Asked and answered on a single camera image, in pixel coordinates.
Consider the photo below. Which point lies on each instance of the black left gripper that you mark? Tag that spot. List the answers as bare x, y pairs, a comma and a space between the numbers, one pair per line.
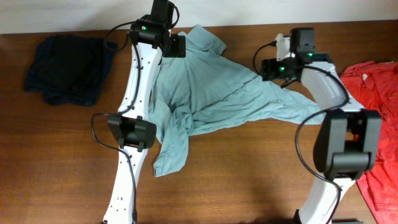
178, 48

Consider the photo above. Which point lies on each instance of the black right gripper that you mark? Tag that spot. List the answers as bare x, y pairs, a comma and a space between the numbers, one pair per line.
268, 67

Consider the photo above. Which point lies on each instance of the light blue t-shirt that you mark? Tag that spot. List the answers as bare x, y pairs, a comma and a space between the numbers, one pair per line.
204, 92

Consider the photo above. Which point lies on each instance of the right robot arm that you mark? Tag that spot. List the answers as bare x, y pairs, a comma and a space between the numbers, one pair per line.
346, 145

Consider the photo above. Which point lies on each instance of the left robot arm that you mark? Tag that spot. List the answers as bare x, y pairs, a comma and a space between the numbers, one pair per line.
151, 40

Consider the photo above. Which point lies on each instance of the folded dark navy garment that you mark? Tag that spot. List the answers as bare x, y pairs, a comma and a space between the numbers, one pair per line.
69, 69

